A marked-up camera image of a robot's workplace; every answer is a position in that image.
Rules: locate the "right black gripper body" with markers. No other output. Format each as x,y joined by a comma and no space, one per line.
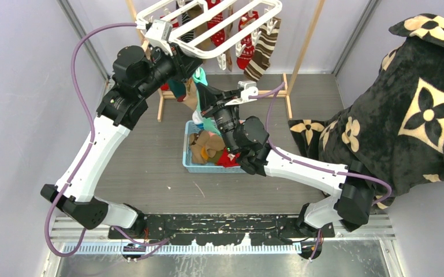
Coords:
219,101

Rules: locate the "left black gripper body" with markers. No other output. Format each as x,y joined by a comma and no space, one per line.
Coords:
176,63

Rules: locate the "mint green blue sock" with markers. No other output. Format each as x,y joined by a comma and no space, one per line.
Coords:
199,78

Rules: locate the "white hanger clip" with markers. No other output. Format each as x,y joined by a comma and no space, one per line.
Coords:
222,61

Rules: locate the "red white patterned sock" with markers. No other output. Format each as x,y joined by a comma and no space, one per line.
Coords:
228,160

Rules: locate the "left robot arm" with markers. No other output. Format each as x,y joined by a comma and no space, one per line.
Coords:
136,77

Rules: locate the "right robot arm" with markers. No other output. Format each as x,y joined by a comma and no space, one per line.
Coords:
350,197

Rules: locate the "light blue plastic basket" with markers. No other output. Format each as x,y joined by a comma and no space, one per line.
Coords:
208,168

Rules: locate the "wooden hanging rack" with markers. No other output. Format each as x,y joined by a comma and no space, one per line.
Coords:
141,18

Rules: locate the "tan brown sock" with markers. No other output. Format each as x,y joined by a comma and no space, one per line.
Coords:
206,147

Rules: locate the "brown white striped sock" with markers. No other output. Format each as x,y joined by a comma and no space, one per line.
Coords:
264,48

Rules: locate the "red santa christmas sock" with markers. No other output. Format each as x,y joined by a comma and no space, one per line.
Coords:
245,48

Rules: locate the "black floral blanket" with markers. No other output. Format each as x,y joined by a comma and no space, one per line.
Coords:
395,129

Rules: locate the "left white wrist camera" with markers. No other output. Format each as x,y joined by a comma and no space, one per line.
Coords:
158,33

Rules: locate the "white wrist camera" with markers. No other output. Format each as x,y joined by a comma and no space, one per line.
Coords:
249,93
158,33

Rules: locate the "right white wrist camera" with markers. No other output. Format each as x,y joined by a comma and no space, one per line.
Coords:
249,93

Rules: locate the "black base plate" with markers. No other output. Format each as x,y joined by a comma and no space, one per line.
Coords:
228,229

